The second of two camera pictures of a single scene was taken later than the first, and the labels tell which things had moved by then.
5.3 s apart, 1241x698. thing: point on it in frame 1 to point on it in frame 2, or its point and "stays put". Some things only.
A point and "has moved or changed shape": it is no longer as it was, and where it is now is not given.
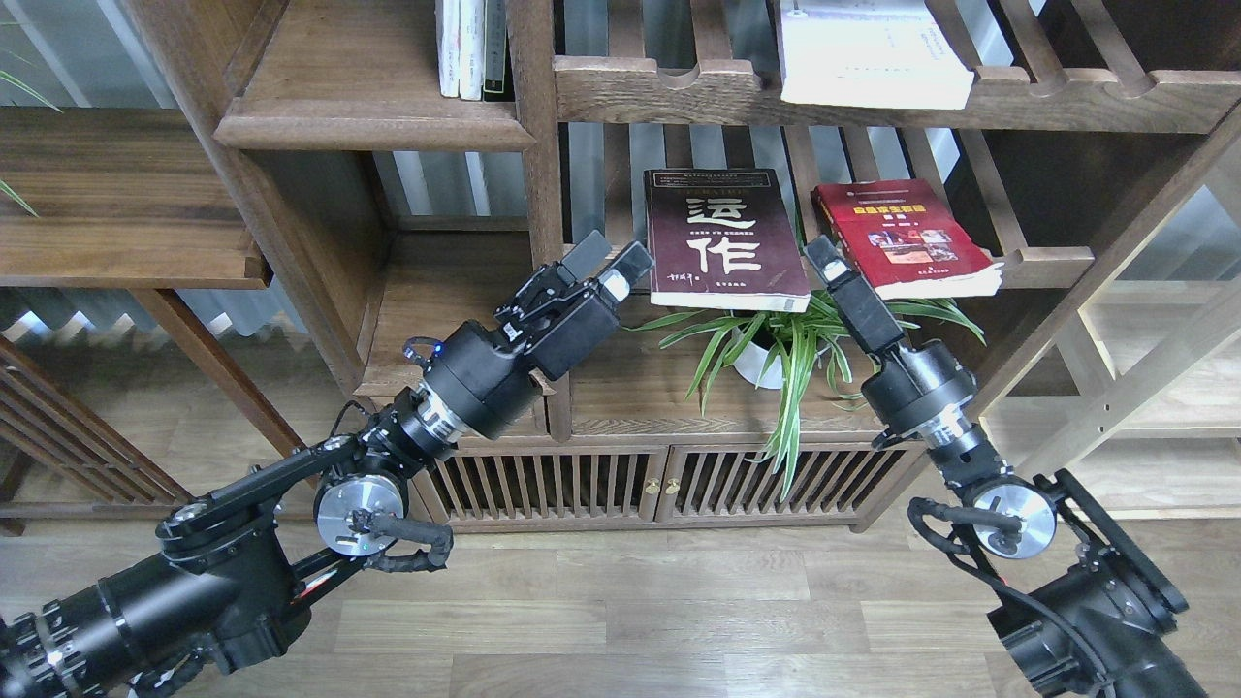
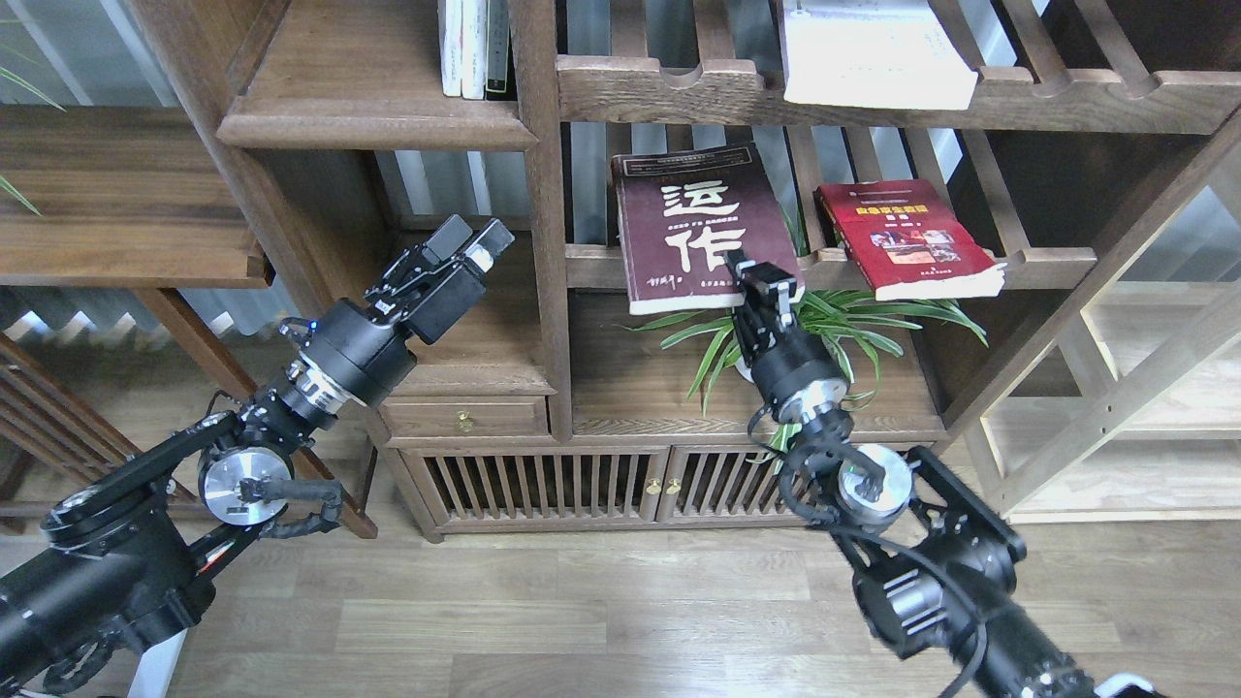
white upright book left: x=447 y=28 stays put
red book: x=905 y=237 stays put
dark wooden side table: x=127 y=198 stays put
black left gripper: x=562 y=319 to x=429 y=296
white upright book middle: x=471 y=49 stays put
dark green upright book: x=494 y=35 stays put
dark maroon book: x=724 y=239 has moved or changed shape
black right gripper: x=852 y=297 to x=764 y=305
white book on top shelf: x=880 y=53 stays put
